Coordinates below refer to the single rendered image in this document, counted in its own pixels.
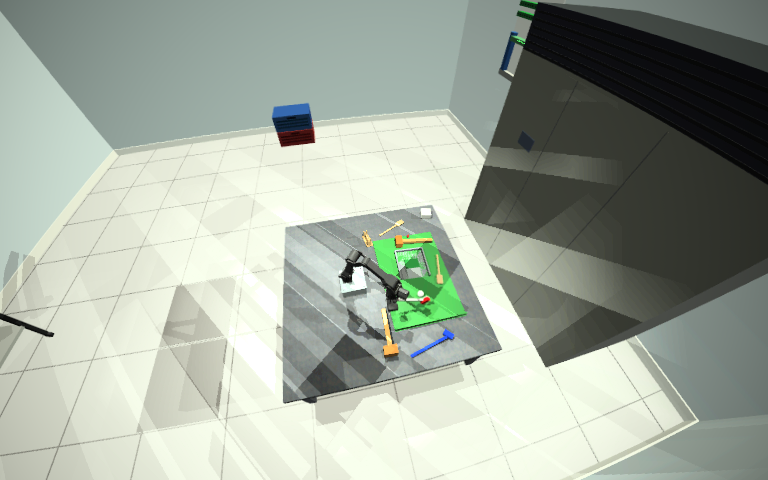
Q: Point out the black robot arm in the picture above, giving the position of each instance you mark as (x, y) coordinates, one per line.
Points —
(392, 283)

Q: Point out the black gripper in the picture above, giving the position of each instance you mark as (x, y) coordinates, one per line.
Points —
(391, 302)

